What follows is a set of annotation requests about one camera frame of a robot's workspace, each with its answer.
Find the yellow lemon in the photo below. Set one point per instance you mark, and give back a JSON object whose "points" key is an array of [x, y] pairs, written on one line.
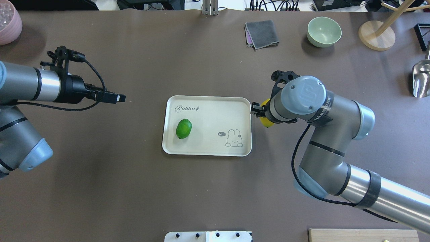
{"points": [[264, 120]]}

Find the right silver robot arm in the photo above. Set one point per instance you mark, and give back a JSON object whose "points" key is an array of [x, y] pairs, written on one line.
{"points": [[148, 192]]}

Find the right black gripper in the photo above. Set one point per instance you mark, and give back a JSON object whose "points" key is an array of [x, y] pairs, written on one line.
{"points": [[256, 110]]}

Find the wooden mug tree stand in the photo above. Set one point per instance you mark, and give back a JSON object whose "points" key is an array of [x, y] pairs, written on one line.
{"points": [[380, 36]]}

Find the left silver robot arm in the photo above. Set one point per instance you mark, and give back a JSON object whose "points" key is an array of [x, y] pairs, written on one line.
{"points": [[22, 147]]}

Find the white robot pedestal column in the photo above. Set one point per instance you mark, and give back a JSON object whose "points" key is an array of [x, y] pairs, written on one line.
{"points": [[209, 236]]}

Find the bamboo cutting board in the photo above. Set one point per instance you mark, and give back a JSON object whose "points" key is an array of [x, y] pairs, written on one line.
{"points": [[362, 235]]}

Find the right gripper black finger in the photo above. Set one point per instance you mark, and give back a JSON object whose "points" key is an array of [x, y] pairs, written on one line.
{"points": [[112, 97]]}

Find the green lime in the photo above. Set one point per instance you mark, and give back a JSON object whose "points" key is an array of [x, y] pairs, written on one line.
{"points": [[183, 129]]}

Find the pink bowl with ice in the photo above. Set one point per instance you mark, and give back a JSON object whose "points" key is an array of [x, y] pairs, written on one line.
{"points": [[11, 24]]}

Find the aluminium frame post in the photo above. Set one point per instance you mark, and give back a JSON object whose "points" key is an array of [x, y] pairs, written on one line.
{"points": [[210, 7]]}

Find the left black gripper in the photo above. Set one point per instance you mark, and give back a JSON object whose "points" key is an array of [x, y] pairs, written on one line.
{"points": [[74, 88]]}

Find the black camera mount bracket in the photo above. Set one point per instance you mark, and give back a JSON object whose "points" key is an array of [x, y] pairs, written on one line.
{"points": [[281, 77]]}

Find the grey folded cloth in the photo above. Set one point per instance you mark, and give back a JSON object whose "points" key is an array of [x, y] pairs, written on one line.
{"points": [[261, 34]]}

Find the cream rabbit tray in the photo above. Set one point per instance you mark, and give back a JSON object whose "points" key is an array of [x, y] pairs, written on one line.
{"points": [[220, 126]]}

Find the steel scoop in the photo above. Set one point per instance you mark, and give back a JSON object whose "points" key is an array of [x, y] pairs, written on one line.
{"points": [[421, 76]]}

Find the mint green bowl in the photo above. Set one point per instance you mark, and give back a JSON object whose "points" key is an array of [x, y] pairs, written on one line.
{"points": [[323, 32]]}

